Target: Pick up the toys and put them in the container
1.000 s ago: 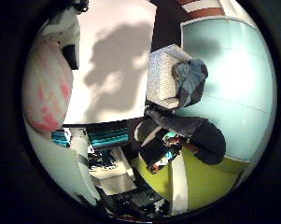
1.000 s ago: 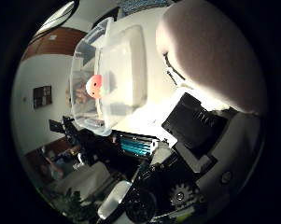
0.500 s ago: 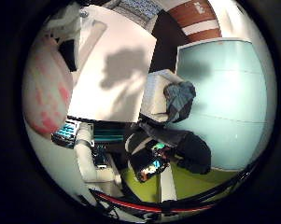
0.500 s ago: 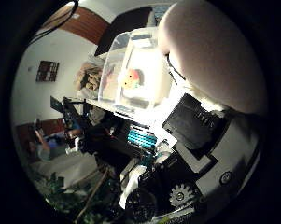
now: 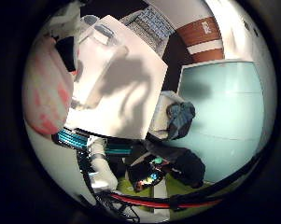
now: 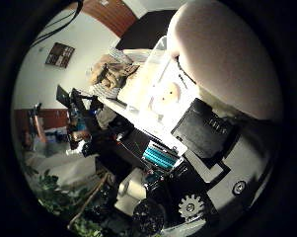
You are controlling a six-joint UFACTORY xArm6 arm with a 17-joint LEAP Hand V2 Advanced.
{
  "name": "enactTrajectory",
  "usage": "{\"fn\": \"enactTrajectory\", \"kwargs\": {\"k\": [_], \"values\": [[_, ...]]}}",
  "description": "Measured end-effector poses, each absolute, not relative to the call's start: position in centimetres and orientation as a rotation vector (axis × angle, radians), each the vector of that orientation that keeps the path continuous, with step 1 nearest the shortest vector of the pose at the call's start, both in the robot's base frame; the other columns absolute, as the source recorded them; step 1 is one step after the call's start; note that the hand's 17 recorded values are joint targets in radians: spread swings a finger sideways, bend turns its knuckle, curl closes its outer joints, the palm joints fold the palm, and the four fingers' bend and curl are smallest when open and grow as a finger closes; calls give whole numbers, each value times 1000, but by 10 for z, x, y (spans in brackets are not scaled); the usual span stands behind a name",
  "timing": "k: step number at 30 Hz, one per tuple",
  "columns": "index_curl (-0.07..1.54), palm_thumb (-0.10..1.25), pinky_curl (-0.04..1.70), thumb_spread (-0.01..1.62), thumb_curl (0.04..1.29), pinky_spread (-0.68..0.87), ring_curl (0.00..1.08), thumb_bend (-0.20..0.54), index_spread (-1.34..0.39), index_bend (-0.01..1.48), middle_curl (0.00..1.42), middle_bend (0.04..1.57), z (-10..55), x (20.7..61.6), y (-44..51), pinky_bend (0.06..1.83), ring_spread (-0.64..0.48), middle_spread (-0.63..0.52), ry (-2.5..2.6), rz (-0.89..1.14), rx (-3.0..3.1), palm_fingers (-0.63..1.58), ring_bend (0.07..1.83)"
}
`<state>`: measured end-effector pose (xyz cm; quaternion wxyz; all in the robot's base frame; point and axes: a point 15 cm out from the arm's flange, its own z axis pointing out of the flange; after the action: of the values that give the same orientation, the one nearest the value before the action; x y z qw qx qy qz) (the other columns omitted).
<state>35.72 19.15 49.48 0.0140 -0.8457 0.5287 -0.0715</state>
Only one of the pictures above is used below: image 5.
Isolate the blue grey jacket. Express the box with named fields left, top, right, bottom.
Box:
left=166, top=102, right=197, bottom=141

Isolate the brown white striped barrel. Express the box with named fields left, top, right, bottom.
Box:
left=176, top=16, right=225, bottom=63

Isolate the black cable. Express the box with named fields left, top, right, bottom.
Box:
left=77, top=148, right=141, bottom=223

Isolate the teal floor mat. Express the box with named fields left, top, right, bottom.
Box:
left=164, top=60, right=265, bottom=184

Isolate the green floor mat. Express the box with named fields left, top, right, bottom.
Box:
left=116, top=174, right=237, bottom=220

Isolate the speckled grey chair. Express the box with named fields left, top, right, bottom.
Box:
left=119, top=6, right=176, bottom=59
left=148, top=90, right=186, bottom=140

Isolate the clear plastic storage container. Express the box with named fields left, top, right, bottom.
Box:
left=77, top=14, right=129, bottom=50

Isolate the red cable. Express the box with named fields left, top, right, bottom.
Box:
left=110, top=192, right=223, bottom=210

